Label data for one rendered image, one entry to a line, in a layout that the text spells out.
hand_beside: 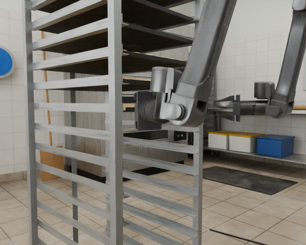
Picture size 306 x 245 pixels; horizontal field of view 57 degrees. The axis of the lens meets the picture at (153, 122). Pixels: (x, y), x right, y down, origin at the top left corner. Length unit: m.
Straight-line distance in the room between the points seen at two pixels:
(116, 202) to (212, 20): 0.59
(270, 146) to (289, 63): 3.24
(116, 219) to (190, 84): 0.51
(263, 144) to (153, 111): 3.73
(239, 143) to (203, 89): 3.91
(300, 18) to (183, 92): 0.59
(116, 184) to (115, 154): 0.09
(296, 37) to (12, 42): 3.44
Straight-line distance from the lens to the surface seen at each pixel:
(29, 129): 1.39
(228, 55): 5.39
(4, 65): 3.78
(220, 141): 4.66
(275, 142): 4.23
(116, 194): 0.90
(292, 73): 1.08
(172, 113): 0.58
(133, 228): 1.59
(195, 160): 1.23
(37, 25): 1.38
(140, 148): 3.64
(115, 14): 0.90
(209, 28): 0.61
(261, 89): 1.12
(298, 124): 4.77
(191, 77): 0.59
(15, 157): 3.99
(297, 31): 1.07
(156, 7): 1.08
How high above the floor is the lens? 0.98
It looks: 4 degrees down
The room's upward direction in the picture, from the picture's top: straight up
